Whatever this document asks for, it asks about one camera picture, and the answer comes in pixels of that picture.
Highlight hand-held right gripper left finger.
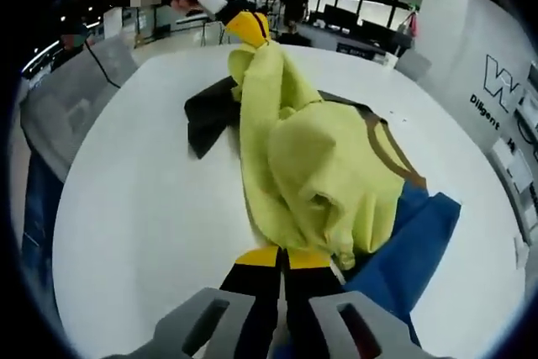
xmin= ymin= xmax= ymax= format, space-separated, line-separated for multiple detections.
xmin=153 ymin=245 xmax=282 ymax=359

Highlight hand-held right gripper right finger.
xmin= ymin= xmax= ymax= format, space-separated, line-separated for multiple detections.
xmin=282 ymin=248 xmax=424 ymax=359

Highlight yellow blue black garment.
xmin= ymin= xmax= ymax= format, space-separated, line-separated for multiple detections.
xmin=183 ymin=41 xmax=462 ymax=350

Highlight person's left hand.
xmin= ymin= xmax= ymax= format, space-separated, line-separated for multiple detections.
xmin=170 ymin=0 xmax=205 ymax=14

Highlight white work table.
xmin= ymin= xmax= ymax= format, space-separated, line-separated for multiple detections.
xmin=174 ymin=9 xmax=226 ymax=47

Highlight dark desk with monitors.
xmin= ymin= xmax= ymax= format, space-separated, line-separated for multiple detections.
xmin=302 ymin=3 xmax=400 ymax=57

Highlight clothes rack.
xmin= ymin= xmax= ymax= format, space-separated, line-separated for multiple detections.
xmin=397 ymin=1 xmax=422 ymax=49

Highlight grey mesh chair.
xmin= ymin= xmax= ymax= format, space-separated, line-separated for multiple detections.
xmin=19 ymin=34 xmax=140 ymax=175

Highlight small white device box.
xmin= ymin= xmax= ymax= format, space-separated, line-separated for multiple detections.
xmin=512 ymin=235 xmax=531 ymax=271

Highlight person's blue jeans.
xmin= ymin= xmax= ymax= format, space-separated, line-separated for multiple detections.
xmin=23 ymin=156 xmax=64 ymax=272

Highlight grey metal shelf unit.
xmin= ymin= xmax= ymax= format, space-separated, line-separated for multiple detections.
xmin=487 ymin=62 xmax=538 ymax=259

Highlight row of white storage bins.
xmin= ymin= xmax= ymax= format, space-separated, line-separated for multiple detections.
xmin=489 ymin=93 xmax=538 ymax=192

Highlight thin gripper cable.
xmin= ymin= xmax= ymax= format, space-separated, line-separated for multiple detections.
xmin=82 ymin=37 xmax=123 ymax=89

